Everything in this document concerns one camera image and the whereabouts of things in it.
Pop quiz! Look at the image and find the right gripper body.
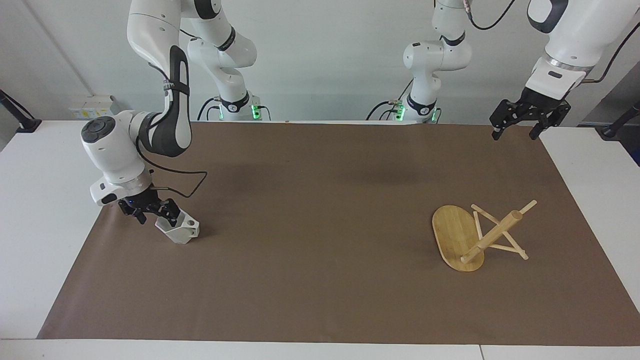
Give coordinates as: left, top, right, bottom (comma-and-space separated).
118, 182, 162, 211

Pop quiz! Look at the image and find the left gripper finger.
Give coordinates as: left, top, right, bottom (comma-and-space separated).
489, 99, 527, 142
528, 101, 572, 141

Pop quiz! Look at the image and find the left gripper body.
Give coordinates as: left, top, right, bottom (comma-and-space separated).
519, 87, 569, 117

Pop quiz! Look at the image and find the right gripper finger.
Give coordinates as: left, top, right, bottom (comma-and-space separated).
148, 198, 181, 224
118, 201, 149, 225

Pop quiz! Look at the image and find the white cup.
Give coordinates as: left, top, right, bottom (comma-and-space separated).
154, 212, 201, 245

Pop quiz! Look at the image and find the wooden cup rack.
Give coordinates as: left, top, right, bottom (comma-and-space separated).
431, 199, 539, 273

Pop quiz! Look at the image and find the black stand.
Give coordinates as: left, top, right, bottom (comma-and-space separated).
599, 101, 640, 139
0, 89, 43, 134

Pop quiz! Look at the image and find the black cable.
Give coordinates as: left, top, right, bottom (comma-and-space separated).
366, 79, 416, 121
135, 135, 208, 199
464, 0, 518, 31
197, 96, 222, 121
583, 20, 640, 84

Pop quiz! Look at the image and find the white wall socket box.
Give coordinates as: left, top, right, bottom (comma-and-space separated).
69, 94, 119, 120

